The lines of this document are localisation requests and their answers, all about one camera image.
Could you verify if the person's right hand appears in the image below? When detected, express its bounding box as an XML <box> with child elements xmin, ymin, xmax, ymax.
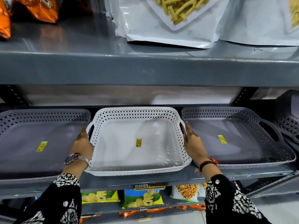
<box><xmin>183</xmin><ymin>121</ymin><xmax>209</xmax><ymax>166</ymax></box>

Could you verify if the white perforated plastic tray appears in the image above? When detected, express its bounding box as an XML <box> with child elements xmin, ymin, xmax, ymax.
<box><xmin>85</xmin><ymin>107</ymin><xmax>193</xmax><ymax>177</ymax></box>

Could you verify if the silver wristwatch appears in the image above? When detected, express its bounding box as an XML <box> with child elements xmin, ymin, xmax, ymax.
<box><xmin>64</xmin><ymin>153</ymin><xmax>90</xmax><ymax>170</ymax></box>

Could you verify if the red thread bracelet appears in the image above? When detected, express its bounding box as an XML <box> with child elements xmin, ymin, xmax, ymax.
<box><xmin>195</xmin><ymin>157</ymin><xmax>219</xmax><ymax>175</ymax></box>

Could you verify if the grey perforated plastic tray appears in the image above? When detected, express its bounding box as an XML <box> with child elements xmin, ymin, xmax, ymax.
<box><xmin>0</xmin><ymin>109</ymin><xmax>91</xmax><ymax>185</ymax></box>
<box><xmin>181</xmin><ymin>106</ymin><xmax>297</xmax><ymax>170</ymax></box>

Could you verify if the white pouch of yellow sticks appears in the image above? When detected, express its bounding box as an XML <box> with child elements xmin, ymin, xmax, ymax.
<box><xmin>104</xmin><ymin>0</ymin><xmax>231</xmax><ymax>49</ymax></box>
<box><xmin>218</xmin><ymin>0</ymin><xmax>299</xmax><ymax>47</ymax></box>

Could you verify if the row of orange flat packets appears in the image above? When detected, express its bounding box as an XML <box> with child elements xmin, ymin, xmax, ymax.
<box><xmin>79</xmin><ymin>204</ymin><xmax>206</xmax><ymax>224</ymax></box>

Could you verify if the person's left hand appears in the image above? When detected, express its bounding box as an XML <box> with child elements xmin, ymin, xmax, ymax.
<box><xmin>70</xmin><ymin>127</ymin><xmax>94</xmax><ymax>160</ymax></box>

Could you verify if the dark grey plastic basket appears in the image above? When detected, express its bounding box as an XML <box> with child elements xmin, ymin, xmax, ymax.
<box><xmin>272</xmin><ymin>89</ymin><xmax>299</xmax><ymax>145</ymax></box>

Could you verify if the person's right forearm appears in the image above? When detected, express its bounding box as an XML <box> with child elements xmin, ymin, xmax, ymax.
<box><xmin>199</xmin><ymin>161</ymin><xmax>272</xmax><ymax>224</ymax></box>

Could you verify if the black shelf label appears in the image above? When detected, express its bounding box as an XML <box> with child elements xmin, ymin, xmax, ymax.
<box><xmin>133</xmin><ymin>182</ymin><xmax>167</xmax><ymax>192</ymax></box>

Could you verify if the grey metal shelf rack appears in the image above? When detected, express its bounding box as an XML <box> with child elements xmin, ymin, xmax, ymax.
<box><xmin>0</xmin><ymin>0</ymin><xmax>299</xmax><ymax>224</ymax></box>

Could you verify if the orange snack packet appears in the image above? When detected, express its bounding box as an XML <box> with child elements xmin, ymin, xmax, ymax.
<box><xmin>15</xmin><ymin>0</ymin><xmax>59</xmax><ymax>24</ymax></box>
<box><xmin>0</xmin><ymin>0</ymin><xmax>12</xmax><ymax>40</ymax></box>

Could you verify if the person's left forearm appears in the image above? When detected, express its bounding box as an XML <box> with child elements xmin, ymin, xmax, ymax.
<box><xmin>14</xmin><ymin>159</ymin><xmax>90</xmax><ymax>224</ymax></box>

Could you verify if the white packet of fried snack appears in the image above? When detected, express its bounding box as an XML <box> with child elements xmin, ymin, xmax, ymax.
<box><xmin>170</xmin><ymin>184</ymin><xmax>199</xmax><ymax>203</ymax></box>
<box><xmin>197</xmin><ymin>183</ymin><xmax>209</xmax><ymax>198</ymax></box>

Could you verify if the black wristband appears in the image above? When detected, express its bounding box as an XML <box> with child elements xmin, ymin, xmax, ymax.
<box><xmin>199</xmin><ymin>160</ymin><xmax>218</xmax><ymax>173</ymax></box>

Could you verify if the yellow green chips packet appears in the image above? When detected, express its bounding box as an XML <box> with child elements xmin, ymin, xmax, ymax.
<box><xmin>121</xmin><ymin>189</ymin><xmax>164</xmax><ymax>209</ymax></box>
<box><xmin>81</xmin><ymin>190</ymin><xmax>121</xmax><ymax>205</ymax></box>

